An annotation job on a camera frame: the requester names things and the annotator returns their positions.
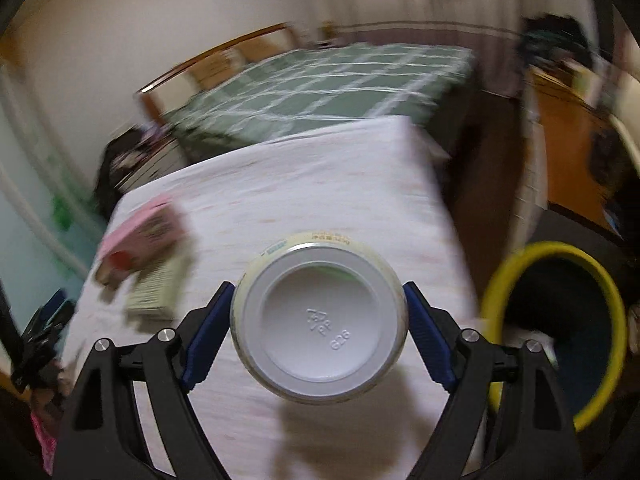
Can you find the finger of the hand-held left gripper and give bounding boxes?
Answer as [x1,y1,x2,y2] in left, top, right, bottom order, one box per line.
[27,287,76,343]
[10,330,68,396]

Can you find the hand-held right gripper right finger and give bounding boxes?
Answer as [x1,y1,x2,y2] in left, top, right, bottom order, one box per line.
[402,281,583,480]

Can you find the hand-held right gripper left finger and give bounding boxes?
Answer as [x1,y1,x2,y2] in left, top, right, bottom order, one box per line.
[52,281,237,480]

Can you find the tall green white bottle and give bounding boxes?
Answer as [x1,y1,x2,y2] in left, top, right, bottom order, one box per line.
[230,230,411,406]

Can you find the yellow rimmed black bin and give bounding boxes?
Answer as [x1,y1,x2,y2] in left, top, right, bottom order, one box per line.
[482,241,628,433]

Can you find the small white box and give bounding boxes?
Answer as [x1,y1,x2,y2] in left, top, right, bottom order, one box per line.
[125,252,193,321]

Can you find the pink carton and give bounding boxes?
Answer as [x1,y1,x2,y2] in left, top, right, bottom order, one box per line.
[97,196,188,288]

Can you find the dark clothes heap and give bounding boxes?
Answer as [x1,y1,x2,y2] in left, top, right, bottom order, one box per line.
[95,127,151,216]

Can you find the white nightstand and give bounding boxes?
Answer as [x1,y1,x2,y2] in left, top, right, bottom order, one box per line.
[112,135,188,196]

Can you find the wooden bed headboard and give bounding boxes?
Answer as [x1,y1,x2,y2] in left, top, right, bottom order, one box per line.
[135,22,301,126]

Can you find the wooden desk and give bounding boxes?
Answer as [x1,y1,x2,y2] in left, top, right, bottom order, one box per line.
[527,67,626,233]

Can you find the brown pillow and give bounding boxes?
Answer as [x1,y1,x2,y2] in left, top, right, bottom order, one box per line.
[192,52,241,92]
[235,35,286,66]

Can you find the bed with green quilt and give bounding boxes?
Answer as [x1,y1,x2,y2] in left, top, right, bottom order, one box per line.
[165,42,478,158]

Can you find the cream puffer jacket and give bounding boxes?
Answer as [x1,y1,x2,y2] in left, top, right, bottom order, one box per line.
[607,110,640,171]

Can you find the green white book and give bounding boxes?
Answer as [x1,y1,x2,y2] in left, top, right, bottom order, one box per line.
[575,62,616,106]

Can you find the dark clothes pile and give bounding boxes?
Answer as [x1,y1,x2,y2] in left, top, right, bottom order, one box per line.
[520,14,598,68]

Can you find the pink beige curtains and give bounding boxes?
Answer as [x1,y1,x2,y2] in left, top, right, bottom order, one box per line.
[310,0,601,96]

